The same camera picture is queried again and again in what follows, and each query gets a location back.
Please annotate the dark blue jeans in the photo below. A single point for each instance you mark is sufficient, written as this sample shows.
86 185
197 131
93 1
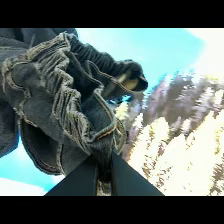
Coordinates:
56 100

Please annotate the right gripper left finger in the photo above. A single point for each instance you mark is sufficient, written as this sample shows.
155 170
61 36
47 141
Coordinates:
80 183

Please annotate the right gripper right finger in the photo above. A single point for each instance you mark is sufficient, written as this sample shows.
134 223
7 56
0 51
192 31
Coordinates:
130 183

